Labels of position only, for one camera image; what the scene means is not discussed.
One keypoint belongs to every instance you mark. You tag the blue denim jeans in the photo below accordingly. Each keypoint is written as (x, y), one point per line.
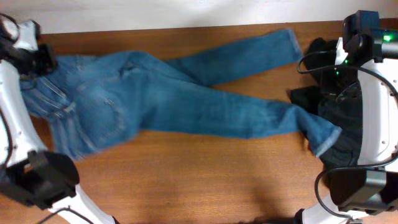
(93, 103)

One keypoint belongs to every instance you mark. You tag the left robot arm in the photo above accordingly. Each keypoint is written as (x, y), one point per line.
(30, 174)

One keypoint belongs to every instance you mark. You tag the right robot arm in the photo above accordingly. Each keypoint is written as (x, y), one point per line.
(370, 187)

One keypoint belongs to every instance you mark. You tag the black clothing pile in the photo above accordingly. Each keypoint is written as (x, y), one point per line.
(342, 105)

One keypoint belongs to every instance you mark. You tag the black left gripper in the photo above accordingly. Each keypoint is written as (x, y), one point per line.
(50, 64)

